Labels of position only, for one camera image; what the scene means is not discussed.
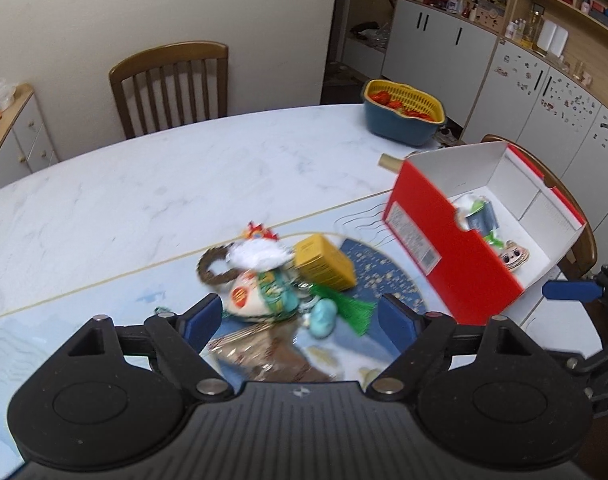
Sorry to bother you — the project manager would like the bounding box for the red white cardboard box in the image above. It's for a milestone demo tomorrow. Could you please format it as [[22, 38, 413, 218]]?
[[383, 142, 560, 325]]

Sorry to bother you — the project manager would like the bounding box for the yellow blue strawberry basket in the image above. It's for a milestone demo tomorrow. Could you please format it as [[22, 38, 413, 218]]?
[[362, 79, 447, 146]]

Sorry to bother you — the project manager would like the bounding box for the wooden roll on table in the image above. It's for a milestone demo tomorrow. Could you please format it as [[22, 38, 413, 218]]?
[[377, 154, 405, 174]]

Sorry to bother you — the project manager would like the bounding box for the cartoon face keychain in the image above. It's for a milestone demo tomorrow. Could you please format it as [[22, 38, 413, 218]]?
[[499, 240, 530, 272]]

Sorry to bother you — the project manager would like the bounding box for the silver foil snack bag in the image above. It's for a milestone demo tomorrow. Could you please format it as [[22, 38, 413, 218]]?
[[207, 318, 344, 382]]

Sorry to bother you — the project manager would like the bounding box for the turquoise oval stone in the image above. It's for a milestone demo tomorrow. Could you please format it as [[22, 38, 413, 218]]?
[[308, 298, 337, 339]]

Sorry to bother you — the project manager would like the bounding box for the white low side cabinet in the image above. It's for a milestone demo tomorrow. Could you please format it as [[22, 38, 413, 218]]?
[[0, 84, 60, 189]]

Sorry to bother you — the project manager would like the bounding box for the white wall cabinet unit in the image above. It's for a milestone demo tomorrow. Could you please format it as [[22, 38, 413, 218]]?
[[343, 0, 608, 262]]

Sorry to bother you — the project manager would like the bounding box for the wooden chair near cabinets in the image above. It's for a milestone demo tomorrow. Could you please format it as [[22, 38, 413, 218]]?
[[482, 134, 598, 280]]

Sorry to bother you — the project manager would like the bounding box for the yellow small carton box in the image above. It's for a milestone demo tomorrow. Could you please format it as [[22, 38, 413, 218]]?
[[294, 233, 357, 292]]

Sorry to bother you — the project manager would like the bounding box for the brown woven wreath ring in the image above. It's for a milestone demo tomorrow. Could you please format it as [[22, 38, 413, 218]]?
[[196, 242, 245, 287]]

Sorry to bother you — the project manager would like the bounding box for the wooden chair at wall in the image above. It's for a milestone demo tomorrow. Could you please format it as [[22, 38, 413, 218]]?
[[108, 40, 229, 140]]

